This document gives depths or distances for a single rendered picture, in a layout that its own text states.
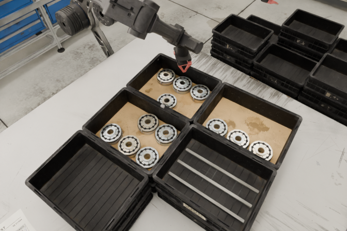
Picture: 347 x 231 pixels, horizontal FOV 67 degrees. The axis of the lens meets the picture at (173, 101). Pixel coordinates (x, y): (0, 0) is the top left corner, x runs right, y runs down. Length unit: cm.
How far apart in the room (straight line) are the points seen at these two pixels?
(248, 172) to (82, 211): 70
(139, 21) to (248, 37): 167
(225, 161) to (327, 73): 126
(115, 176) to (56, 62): 210
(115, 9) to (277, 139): 92
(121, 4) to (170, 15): 271
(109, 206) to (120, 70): 91
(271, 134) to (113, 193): 76
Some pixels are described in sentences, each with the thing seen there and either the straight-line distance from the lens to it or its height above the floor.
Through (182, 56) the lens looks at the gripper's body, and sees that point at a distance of 125.
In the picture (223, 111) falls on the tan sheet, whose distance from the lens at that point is 135.
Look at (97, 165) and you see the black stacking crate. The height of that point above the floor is 83.
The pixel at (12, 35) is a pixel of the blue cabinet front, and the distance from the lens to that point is 292.
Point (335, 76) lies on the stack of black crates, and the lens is 224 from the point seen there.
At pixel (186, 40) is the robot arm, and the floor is 119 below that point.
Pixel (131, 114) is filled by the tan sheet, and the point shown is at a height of 83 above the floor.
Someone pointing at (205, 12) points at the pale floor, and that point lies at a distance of 349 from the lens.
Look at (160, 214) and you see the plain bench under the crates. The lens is 126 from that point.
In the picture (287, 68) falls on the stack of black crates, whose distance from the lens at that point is 233.
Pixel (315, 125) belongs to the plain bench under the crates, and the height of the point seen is 70.
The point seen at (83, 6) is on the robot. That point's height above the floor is 97.
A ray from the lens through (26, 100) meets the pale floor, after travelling 287.
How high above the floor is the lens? 191
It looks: 52 degrees down
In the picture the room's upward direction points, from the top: 3 degrees counter-clockwise
